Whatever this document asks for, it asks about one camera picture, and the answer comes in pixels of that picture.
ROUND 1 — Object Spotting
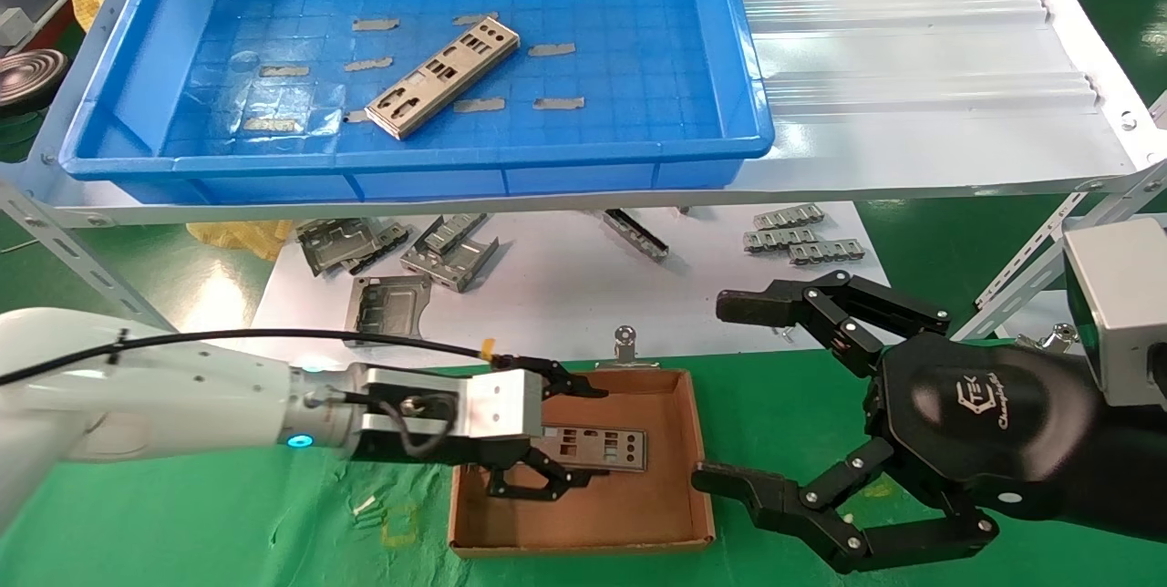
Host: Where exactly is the large folded metal bracket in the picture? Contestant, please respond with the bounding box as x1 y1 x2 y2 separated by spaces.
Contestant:
296 218 388 278
401 236 501 294

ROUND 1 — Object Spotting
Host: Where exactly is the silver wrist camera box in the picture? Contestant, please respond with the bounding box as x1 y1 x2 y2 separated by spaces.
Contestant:
1062 218 1167 407
460 370 546 439

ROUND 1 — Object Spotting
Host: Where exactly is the brown cardboard box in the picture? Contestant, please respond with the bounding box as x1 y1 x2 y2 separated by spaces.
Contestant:
449 368 717 559

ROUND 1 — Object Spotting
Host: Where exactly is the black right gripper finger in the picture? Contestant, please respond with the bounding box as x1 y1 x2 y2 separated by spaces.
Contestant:
689 437 1000 572
714 271 951 380

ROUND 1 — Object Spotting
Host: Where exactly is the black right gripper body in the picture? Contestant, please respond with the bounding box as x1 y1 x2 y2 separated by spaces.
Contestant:
864 335 1167 544

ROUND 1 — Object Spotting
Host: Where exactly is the white metal shelf deck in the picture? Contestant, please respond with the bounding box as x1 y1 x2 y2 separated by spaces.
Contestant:
0 0 1167 228

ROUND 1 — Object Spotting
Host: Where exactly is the black round ribbed disc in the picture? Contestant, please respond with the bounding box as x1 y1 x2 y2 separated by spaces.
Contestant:
0 49 70 117

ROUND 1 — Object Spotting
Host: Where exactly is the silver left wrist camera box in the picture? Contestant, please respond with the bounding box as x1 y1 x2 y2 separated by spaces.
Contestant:
460 370 546 439

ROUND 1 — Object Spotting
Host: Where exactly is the green table cloth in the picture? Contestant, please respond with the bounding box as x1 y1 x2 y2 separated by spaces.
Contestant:
0 345 1167 587

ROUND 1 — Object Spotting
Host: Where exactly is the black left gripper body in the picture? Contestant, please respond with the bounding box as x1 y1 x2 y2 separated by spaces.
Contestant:
351 366 548 471

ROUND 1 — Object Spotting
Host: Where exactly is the blue plastic tray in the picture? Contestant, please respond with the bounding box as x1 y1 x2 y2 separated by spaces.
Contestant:
59 0 776 205

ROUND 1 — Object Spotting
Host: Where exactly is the long narrow metal strip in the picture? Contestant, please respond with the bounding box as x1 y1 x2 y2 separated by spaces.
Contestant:
602 209 669 260

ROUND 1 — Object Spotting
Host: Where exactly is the small notched metal strip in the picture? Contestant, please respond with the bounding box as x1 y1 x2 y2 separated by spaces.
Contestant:
753 205 825 231
790 241 865 266
743 227 819 253

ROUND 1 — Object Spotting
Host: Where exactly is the short black looped cable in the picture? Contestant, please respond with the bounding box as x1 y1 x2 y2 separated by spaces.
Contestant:
342 389 457 460

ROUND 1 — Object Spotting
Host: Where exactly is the long black camera cable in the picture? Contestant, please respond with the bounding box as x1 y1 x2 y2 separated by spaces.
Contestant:
0 328 553 387

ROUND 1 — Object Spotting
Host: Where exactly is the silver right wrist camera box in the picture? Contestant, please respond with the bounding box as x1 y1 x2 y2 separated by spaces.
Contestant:
1062 218 1167 407

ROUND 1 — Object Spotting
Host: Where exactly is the flat stamped metal plate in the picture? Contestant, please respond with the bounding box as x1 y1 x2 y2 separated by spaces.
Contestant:
345 275 432 348

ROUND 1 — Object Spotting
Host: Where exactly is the perforated grey steel shelf post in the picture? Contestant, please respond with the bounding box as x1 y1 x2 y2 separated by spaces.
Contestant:
948 159 1167 342
0 175 174 333

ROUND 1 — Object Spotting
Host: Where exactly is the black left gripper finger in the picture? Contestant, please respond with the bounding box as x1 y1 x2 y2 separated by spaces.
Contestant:
520 355 610 399
488 450 610 503

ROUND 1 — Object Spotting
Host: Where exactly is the silver metal I/O shield plate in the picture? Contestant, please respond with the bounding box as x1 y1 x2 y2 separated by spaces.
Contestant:
365 13 521 141
538 426 649 472

